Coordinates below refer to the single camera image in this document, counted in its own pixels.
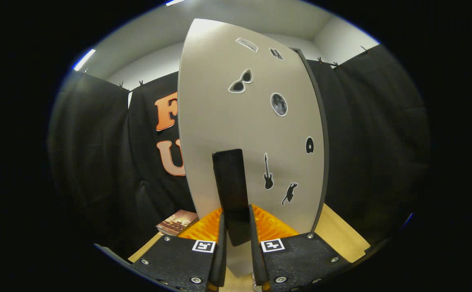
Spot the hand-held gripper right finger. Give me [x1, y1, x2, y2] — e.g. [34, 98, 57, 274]
[248, 204, 350, 292]

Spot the narrow ceiling light strip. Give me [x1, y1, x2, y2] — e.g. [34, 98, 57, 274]
[73, 49, 97, 71]

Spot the black backdrop cloth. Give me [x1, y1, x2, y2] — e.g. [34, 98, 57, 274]
[47, 44, 431, 260]

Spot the dark grey shoe cabinet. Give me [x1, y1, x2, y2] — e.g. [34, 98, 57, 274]
[291, 48, 330, 234]

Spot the black door handle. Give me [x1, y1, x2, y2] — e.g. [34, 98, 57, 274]
[212, 149, 252, 247]

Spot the white shoe cabinet door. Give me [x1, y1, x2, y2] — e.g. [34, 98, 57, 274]
[178, 18, 325, 278]

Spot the row of black cloth clips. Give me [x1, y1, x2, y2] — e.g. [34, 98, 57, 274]
[84, 47, 370, 90]

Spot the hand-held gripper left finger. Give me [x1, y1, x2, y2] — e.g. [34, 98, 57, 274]
[131, 208, 228, 292]

